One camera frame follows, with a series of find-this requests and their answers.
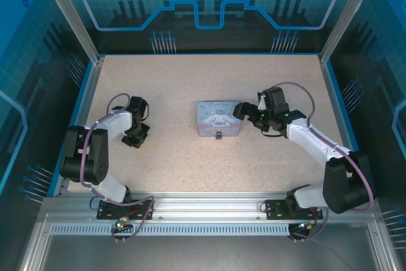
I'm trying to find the long aluminium base rail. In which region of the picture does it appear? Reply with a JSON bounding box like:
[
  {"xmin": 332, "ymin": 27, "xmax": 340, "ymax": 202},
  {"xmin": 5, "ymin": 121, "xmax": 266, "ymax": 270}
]
[{"xmin": 41, "ymin": 192, "xmax": 381, "ymax": 221}]

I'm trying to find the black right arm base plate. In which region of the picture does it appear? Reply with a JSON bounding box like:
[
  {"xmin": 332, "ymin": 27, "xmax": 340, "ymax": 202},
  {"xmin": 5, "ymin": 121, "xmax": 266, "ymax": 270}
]
[{"xmin": 265, "ymin": 199, "xmax": 324, "ymax": 221}]

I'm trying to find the cartoon print tin box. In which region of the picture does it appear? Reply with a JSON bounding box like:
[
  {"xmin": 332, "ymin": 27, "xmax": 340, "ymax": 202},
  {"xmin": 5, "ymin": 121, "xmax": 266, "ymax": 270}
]
[{"xmin": 196, "ymin": 100, "xmax": 244, "ymax": 138}]

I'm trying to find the grey metal base frame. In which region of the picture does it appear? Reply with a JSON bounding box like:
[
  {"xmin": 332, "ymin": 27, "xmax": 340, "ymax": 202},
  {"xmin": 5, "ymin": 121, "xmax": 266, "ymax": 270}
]
[{"xmin": 18, "ymin": 213, "xmax": 406, "ymax": 271}]

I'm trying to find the slotted grey cable duct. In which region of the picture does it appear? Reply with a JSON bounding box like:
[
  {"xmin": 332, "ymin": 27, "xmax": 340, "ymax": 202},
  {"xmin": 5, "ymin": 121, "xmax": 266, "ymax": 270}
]
[{"xmin": 49, "ymin": 223, "xmax": 310, "ymax": 236}]

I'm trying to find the aluminium table side rail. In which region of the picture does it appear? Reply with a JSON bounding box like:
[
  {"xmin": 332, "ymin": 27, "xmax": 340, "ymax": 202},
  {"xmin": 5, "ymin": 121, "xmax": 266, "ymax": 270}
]
[
  {"xmin": 47, "ymin": 56, "xmax": 105, "ymax": 197},
  {"xmin": 318, "ymin": 55, "xmax": 375, "ymax": 197}
]

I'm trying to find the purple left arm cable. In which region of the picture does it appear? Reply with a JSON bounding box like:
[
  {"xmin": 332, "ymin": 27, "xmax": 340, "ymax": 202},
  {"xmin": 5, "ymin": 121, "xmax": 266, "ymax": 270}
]
[{"xmin": 79, "ymin": 93, "xmax": 156, "ymax": 243}]

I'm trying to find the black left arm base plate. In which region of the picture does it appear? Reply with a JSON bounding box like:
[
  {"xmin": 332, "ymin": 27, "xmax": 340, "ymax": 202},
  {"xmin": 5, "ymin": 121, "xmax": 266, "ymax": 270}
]
[{"xmin": 96, "ymin": 199, "xmax": 155, "ymax": 221}]

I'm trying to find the aluminium frame post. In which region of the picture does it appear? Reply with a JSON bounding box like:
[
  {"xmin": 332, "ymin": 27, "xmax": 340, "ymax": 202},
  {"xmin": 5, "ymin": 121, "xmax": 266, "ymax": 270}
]
[
  {"xmin": 318, "ymin": 0, "xmax": 381, "ymax": 64},
  {"xmin": 35, "ymin": 0, "xmax": 105, "ymax": 64}
]

